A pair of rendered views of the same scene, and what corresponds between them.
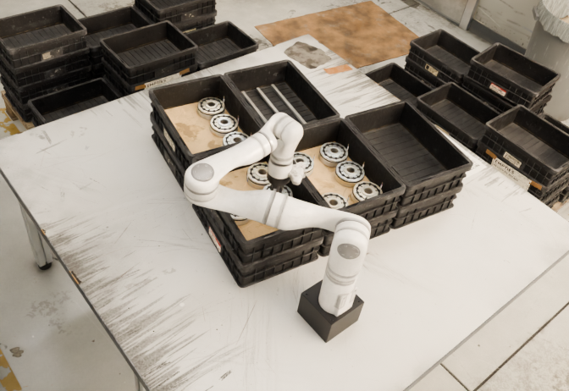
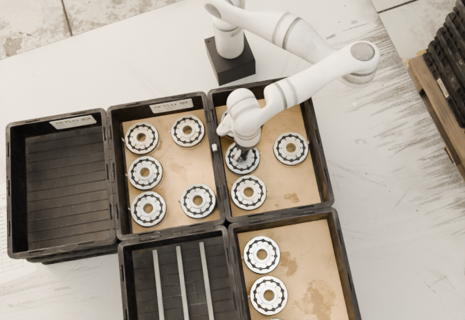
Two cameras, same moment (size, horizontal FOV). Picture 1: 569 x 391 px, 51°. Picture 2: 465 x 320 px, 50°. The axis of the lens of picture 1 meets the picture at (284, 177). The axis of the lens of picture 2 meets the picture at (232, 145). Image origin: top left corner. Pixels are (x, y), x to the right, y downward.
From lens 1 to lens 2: 1.77 m
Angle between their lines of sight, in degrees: 62
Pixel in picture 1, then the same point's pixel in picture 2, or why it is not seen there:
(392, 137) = (55, 230)
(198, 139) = (306, 282)
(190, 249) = (335, 162)
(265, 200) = (301, 23)
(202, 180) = (364, 43)
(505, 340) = not seen: hidden behind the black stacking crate
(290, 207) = (279, 12)
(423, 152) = (34, 194)
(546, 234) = not seen: outside the picture
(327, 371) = not seen: hidden behind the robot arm
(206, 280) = (327, 122)
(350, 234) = not seen: outside the picture
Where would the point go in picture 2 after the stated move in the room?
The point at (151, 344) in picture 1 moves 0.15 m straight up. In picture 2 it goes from (385, 75) to (397, 53)
